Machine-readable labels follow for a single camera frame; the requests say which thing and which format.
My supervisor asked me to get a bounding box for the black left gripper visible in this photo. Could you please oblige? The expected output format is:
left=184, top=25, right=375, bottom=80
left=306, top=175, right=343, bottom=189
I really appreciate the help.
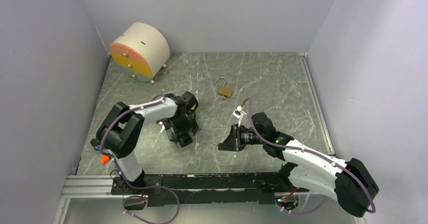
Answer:
left=163, top=111, right=198, bottom=143

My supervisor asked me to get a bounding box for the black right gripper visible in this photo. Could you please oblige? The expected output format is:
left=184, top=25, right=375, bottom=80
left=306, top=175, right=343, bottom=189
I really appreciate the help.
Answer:
left=219, top=123, right=265, bottom=151

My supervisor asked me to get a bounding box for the black padlock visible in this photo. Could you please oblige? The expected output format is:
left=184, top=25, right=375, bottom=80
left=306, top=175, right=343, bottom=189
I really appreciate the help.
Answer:
left=178, top=133, right=193, bottom=147

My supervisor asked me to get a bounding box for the large brass padlock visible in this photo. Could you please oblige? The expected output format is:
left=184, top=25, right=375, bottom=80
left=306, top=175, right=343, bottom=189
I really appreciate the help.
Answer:
left=215, top=77, right=233, bottom=98

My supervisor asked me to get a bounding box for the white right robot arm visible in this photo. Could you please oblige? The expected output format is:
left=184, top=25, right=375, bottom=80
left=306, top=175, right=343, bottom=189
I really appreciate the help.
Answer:
left=218, top=112, right=379, bottom=217

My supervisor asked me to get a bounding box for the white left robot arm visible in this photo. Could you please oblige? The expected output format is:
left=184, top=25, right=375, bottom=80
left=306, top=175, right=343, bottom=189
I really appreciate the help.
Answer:
left=91, top=91, right=199, bottom=194

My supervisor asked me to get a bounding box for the round cream drawer cabinet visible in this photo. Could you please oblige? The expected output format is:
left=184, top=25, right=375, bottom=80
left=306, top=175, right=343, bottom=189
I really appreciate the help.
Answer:
left=110, top=22, right=170, bottom=84

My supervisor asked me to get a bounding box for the orange black marker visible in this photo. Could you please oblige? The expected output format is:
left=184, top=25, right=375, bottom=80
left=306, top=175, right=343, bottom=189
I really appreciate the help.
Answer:
left=100, top=155, right=111, bottom=164

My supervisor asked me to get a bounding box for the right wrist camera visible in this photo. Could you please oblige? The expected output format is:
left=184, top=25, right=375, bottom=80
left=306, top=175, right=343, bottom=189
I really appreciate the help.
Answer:
left=232, top=105, right=247, bottom=127

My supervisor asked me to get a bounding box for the black base frame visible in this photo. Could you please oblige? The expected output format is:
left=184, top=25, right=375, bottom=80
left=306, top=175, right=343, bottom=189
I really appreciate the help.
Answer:
left=111, top=172, right=307, bottom=207

